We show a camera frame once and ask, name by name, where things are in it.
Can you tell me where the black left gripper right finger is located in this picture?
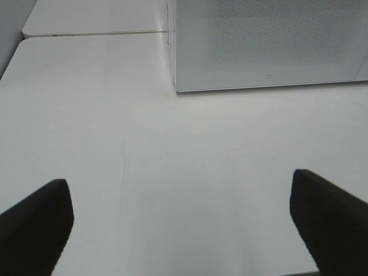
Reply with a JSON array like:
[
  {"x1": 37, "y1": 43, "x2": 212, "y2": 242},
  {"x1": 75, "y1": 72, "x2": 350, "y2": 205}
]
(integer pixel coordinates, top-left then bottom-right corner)
[{"x1": 289, "y1": 169, "x2": 367, "y2": 275}]

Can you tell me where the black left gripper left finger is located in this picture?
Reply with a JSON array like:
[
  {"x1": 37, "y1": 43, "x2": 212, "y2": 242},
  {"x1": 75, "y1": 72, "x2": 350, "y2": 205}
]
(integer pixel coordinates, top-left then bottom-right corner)
[{"x1": 1, "y1": 179, "x2": 74, "y2": 275}]

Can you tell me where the white microwave door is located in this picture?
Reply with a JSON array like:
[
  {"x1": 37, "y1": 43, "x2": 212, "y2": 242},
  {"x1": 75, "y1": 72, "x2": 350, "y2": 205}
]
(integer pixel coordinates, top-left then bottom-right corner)
[{"x1": 173, "y1": 1, "x2": 367, "y2": 92}]

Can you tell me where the white adjoining table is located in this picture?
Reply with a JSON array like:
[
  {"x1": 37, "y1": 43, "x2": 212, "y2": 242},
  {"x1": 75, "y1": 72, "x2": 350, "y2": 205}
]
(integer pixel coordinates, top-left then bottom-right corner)
[{"x1": 22, "y1": 0, "x2": 168, "y2": 38}]

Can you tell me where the white microwave oven body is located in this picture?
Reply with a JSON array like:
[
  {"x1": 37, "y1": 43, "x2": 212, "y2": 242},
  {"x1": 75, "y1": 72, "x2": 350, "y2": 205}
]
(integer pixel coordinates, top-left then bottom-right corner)
[{"x1": 166, "y1": 1, "x2": 177, "y2": 89}]

